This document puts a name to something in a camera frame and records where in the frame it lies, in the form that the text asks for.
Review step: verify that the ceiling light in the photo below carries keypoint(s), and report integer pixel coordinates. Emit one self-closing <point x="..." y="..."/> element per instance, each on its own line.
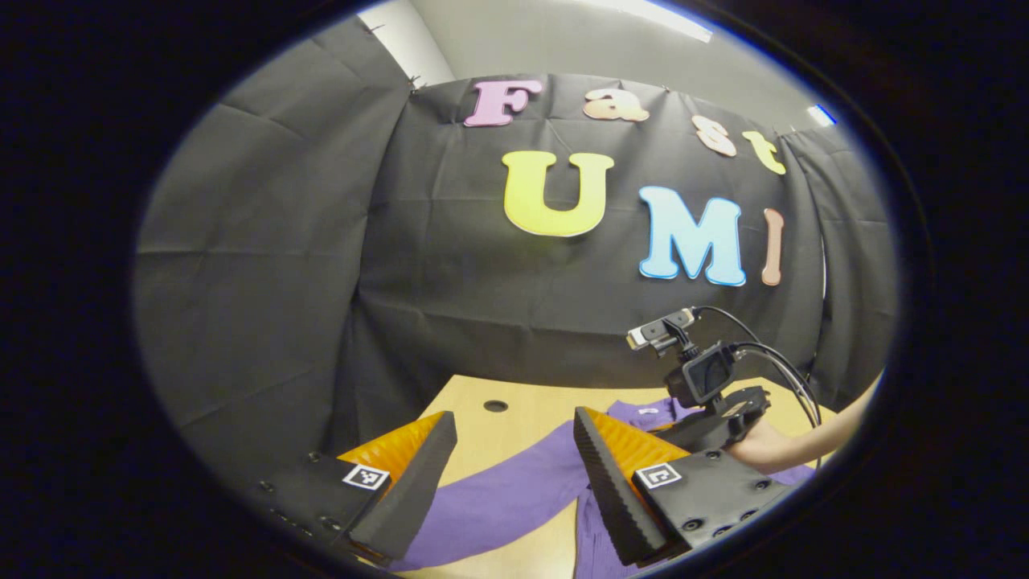
<point x="651" y="16"/>

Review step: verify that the black backdrop cloth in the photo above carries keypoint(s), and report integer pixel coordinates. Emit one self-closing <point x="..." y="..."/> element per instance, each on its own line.
<point x="321" y="281"/>

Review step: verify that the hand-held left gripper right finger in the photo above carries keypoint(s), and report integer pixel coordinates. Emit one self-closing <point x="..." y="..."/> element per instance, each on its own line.
<point x="615" y="490"/>

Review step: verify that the purple button shirt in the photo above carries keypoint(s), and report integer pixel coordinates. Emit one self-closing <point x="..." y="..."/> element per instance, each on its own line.
<point x="498" y="498"/>

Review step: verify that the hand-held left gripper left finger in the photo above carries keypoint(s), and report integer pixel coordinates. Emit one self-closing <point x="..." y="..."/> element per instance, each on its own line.
<point x="406" y="490"/>

